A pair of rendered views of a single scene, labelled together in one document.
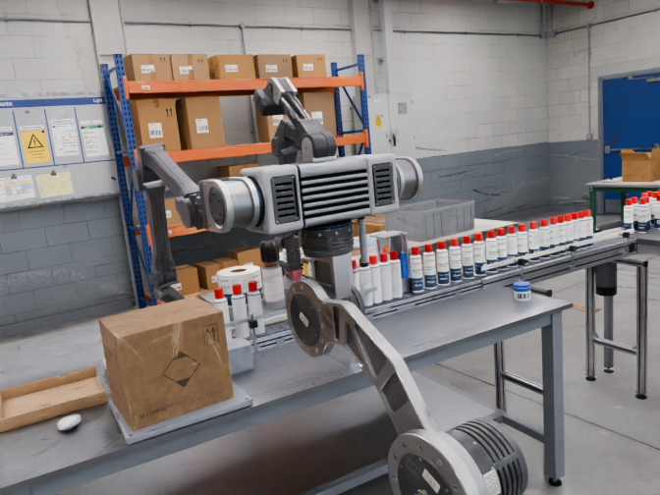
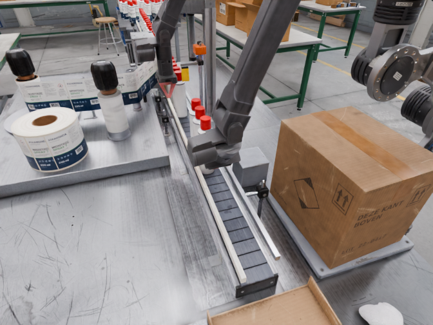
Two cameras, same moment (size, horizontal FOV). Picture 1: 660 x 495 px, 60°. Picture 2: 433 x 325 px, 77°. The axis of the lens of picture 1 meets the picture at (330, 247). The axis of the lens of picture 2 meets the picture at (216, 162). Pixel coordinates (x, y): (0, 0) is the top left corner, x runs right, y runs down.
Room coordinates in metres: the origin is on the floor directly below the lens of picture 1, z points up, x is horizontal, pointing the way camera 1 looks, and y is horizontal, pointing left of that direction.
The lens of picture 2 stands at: (1.84, 1.13, 1.48)
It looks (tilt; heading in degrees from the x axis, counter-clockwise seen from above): 38 degrees down; 281
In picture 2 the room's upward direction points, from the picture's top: straight up
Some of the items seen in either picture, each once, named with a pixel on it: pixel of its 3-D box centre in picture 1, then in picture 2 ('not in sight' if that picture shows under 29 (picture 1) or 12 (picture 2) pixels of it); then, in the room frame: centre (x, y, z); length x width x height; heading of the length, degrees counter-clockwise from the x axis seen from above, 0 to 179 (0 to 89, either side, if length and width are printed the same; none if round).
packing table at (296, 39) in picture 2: not in sight; (236, 53); (2.28, -2.61, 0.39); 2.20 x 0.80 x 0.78; 123
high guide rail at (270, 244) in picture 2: (256, 317); (207, 133); (2.03, 0.30, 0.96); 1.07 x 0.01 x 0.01; 118
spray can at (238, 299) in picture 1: (240, 310); (201, 135); (2.04, 0.36, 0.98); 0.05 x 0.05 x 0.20
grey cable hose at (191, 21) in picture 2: (362, 240); (191, 36); (2.19, -0.13, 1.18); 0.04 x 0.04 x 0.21
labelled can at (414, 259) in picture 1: (415, 269); not in sight; (2.44, -0.37, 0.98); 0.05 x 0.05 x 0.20
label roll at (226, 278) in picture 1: (240, 285); (52, 138); (2.57, 0.43, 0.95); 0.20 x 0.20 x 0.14
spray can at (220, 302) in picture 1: (222, 315); (206, 146); (2.01, 0.42, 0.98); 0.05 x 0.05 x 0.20
